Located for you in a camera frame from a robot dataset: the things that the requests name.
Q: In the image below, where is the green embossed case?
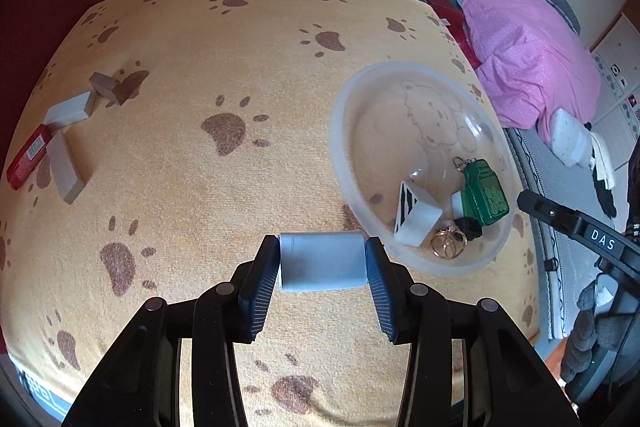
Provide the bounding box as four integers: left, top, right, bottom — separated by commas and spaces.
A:
452, 157, 510, 226

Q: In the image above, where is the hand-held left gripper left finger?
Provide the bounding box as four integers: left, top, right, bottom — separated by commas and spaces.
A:
62, 234, 281, 427

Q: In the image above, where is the white wardrobe with stickers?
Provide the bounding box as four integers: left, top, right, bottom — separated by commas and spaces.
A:
590, 14, 640, 158

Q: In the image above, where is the clear plastic bowl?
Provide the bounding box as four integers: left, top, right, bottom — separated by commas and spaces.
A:
329, 62, 513, 278

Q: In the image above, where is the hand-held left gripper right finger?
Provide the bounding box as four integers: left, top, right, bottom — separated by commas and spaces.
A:
364, 237, 581, 427

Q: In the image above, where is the black and white garment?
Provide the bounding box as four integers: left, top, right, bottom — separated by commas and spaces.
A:
589, 132, 619, 219

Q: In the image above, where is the white rounded block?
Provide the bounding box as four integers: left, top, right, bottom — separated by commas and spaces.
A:
278, 231, 369, 294

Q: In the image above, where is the white striped wedge block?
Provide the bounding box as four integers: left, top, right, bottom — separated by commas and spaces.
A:
394, 180, 444, 249

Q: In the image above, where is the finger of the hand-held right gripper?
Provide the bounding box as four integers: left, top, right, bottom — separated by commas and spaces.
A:
517, 189, 583, 238

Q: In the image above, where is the long grey-brown block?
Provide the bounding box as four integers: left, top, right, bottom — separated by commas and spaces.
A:
46, 129, 87, 204

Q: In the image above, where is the gold ring ornament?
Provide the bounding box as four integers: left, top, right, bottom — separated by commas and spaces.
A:
431, 227, 468, 260

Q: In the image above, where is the red candy tube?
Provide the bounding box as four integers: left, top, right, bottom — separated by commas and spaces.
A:
7, 126, 52, 188

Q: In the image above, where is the pink dotted duvet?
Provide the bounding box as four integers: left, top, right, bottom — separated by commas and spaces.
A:
457, 0, 602, 131

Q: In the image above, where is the person's right hand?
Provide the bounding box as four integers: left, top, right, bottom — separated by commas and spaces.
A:
562, 279, 626, 388

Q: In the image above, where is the white foam block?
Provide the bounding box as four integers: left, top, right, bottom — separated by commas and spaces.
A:
44, 91, 97, 126

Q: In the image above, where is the white pillow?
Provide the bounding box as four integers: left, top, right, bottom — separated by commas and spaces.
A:
550, 109, 594, 168

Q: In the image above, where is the grey mattress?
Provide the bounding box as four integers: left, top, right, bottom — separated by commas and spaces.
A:
502, 127, 631, 343

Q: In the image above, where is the short grey-brown block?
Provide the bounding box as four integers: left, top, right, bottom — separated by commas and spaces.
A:
89, 72, 119, 106

